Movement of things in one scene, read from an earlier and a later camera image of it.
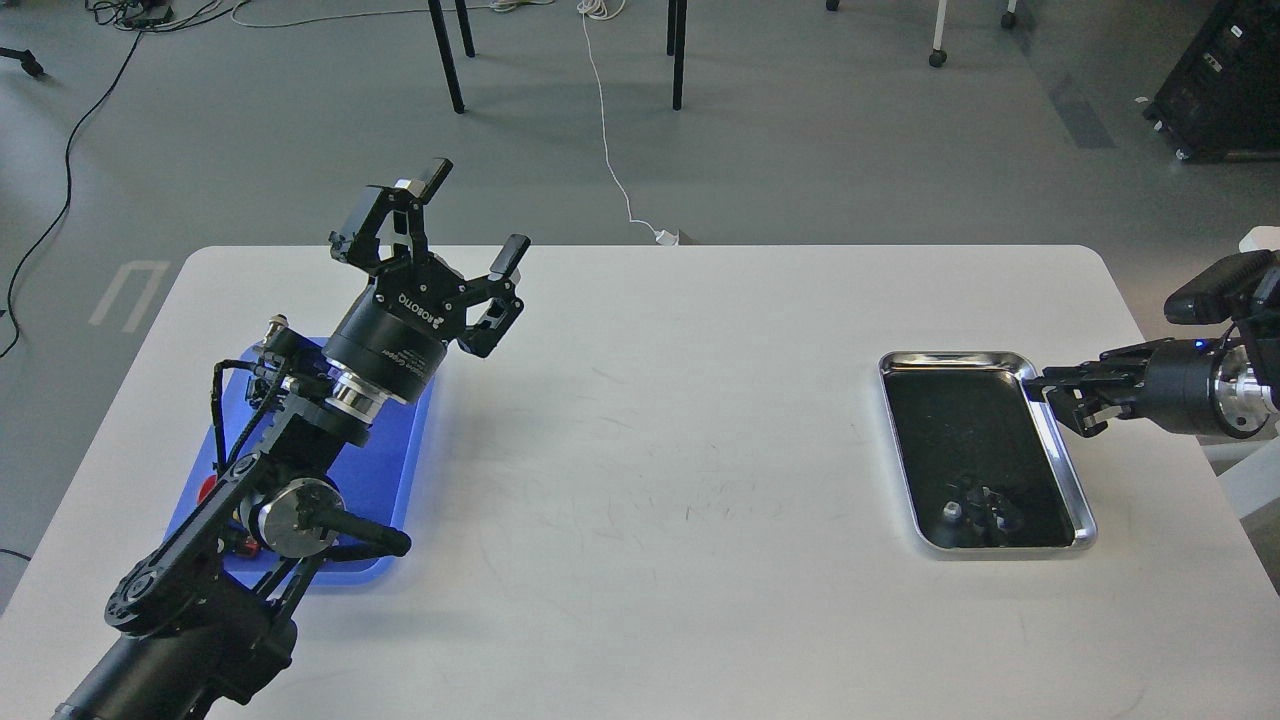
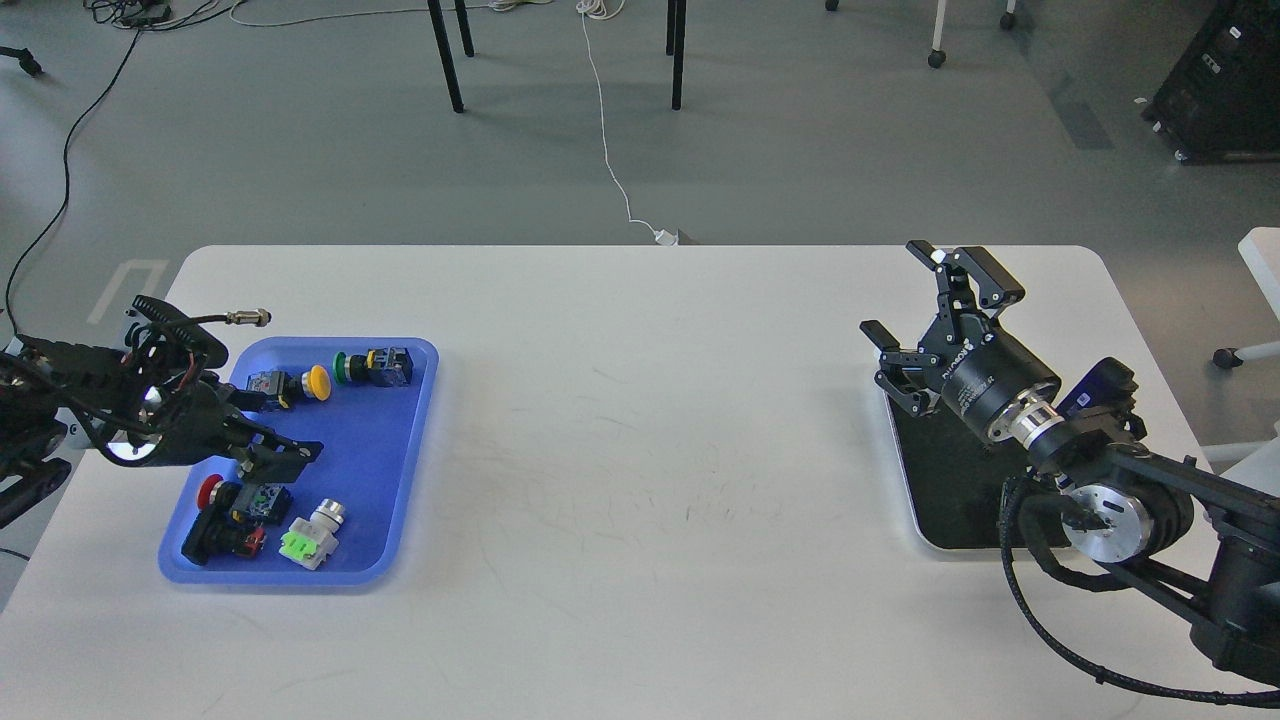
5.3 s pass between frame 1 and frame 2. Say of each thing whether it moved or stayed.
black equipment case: stayed
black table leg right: stayed
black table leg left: stayed
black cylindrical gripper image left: moved
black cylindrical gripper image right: moved
